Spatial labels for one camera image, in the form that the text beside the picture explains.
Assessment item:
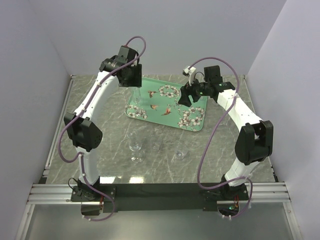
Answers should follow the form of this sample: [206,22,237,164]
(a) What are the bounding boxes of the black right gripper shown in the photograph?
[178,74,211,108]

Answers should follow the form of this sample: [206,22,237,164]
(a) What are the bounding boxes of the clear stemmed wine glass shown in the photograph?
[127,131,146,163]

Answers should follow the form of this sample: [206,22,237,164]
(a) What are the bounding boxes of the tall clear champagne flute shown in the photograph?
[131,87,142,117]

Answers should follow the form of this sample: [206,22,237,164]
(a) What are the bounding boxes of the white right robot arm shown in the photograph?
[178,65,274,200]

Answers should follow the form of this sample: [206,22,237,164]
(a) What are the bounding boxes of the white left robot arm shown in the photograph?
[63,45,142,201]

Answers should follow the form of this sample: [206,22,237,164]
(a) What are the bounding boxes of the green floral hummingbird tray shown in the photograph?
[124,77,208,132]

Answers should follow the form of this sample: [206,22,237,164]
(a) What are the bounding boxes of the clear low glass front right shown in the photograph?
[174,144,188,160]

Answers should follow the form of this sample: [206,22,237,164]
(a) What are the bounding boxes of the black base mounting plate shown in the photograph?
[70,183,249,213]

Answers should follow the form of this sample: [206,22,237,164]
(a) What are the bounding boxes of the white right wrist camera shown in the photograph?
[182,66,197,86]

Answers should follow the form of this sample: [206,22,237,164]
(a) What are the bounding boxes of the aluminium front rail frame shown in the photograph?
[15,182,303,240]

